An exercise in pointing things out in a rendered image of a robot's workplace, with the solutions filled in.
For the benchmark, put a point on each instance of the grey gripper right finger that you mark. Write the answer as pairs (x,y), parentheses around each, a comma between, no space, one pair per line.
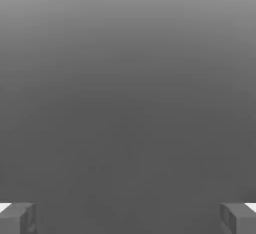
(240,218)

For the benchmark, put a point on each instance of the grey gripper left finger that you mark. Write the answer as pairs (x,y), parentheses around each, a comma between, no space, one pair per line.
(16,218)

